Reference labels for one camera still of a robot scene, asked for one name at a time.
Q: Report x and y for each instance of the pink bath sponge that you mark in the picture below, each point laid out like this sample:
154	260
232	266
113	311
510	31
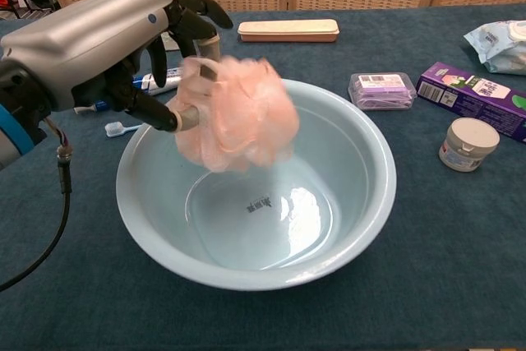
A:
246	121

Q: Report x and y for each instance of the beige toothbrush travel case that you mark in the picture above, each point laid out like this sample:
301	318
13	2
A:
287	30

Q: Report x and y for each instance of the dark blue table cloth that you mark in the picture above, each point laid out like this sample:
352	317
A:
431	244

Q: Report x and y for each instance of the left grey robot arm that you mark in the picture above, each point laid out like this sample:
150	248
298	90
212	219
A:
12	133

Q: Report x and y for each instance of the light blue wet wipes pack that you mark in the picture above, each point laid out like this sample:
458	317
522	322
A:
499	49

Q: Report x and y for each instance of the light blue plastic basin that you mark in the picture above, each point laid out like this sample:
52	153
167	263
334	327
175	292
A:
361	203

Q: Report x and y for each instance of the light blue toothbrush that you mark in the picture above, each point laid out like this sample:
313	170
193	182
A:
113	129

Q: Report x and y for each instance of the purple toothpaste carton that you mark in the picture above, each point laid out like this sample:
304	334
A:
472	98

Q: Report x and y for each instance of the blue white toothpaste tube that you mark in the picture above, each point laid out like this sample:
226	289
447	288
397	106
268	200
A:
172	77

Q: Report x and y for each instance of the small white round jar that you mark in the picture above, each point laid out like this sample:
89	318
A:
468	141

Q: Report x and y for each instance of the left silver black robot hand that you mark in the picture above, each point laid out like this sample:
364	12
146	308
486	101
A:
90	30

